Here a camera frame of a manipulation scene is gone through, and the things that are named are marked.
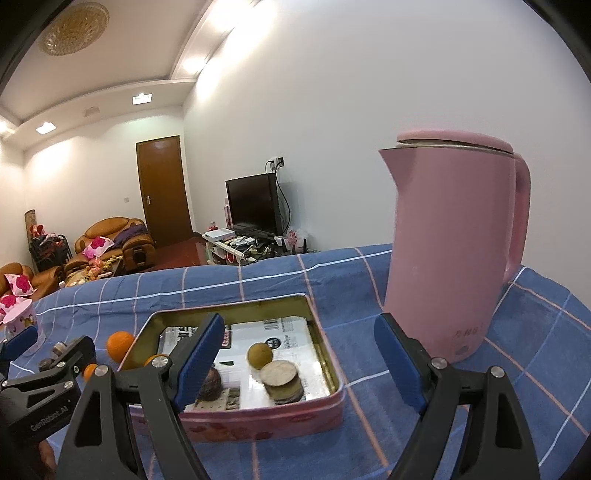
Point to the pink metal tin box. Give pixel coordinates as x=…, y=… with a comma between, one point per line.
x=244, y=411

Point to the dark mangosteen fruit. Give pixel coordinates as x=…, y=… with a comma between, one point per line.
x=212, y=387

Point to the gold ceiling lamp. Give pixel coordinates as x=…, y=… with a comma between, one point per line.
x=75, y=29

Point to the small orange mandarin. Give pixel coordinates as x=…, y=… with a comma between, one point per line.
x=89, y=371

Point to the brown leather sofa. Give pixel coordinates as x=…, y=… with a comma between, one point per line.
x=19, y=280

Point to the brown wooden door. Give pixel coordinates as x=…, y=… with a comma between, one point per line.
x=162, y=187

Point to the pink cartoon mug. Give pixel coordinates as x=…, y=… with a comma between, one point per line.
x=20, y=317

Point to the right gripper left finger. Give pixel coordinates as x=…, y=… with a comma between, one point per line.
x=100, y=442

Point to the brown leather armchair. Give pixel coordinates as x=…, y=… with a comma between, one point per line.
x=129, y=238

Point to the blue plaid tablecloth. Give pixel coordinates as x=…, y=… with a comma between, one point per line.
x=540, y=336

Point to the round green-brown fruit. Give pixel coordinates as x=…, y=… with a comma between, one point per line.
x=259, y=355

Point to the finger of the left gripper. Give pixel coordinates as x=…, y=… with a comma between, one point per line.
x=67, y=357
x=15, y=347

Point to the pink electric kettle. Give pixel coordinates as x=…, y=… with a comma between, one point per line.
x=459, y=235

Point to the small orange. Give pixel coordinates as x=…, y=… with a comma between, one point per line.
x=152, y=359

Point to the white tv stand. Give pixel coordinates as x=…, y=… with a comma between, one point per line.
x=224, y=247

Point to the printed paper in tin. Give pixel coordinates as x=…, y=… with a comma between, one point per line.
x=289, y=337

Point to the black side shelf rack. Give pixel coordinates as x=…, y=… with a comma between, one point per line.
x=49, y=251

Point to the black flat television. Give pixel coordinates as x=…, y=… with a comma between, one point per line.
x=254, y=203

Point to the cluttered coffee table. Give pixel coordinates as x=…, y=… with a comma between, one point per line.
x=94, y=271

